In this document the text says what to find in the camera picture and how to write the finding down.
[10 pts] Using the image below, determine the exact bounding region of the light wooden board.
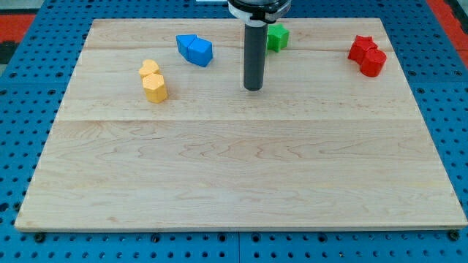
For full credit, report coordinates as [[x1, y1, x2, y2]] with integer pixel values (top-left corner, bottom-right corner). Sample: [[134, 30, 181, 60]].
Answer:
[[15, 18, 467, 232]]

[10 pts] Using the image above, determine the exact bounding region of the blue pentagon block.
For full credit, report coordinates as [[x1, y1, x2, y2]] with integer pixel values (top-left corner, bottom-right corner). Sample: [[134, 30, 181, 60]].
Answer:
[[188, 37, 213, 67]]

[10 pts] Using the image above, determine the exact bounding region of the yellow heart block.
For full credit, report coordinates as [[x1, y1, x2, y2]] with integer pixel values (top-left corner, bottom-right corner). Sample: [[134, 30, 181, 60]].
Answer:
[[138, 59, 160, 79]]

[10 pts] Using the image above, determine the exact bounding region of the yellow hexagon block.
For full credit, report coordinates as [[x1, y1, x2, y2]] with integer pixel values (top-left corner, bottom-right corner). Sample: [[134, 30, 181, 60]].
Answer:
[[143, 74, 168, 103]]

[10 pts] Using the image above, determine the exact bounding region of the red star block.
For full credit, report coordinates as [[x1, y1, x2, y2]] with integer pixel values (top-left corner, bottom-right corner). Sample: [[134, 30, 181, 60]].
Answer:
[[347, 35, 378, 65]]

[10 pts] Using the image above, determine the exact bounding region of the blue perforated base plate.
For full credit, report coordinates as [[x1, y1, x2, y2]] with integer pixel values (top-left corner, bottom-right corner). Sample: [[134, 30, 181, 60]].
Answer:
[[1, 0, 467, 262]]

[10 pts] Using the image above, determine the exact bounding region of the red cylinder block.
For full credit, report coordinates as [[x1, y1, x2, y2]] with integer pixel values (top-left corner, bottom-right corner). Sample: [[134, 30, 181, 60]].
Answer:
[[360, 49, 387, 77]]

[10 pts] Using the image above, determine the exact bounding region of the blue triangle block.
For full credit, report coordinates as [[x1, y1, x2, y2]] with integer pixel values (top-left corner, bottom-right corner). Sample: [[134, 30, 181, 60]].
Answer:
[[175, 34, 197, 60]]

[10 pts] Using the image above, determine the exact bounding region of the green star block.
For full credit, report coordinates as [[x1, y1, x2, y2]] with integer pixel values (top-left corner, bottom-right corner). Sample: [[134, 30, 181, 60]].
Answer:
[[267, 24, 290, 53]]

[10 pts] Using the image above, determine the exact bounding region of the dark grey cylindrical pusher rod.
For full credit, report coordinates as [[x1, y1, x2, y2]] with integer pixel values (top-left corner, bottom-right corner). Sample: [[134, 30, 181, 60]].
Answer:
[[244, 24, 268, 91]]

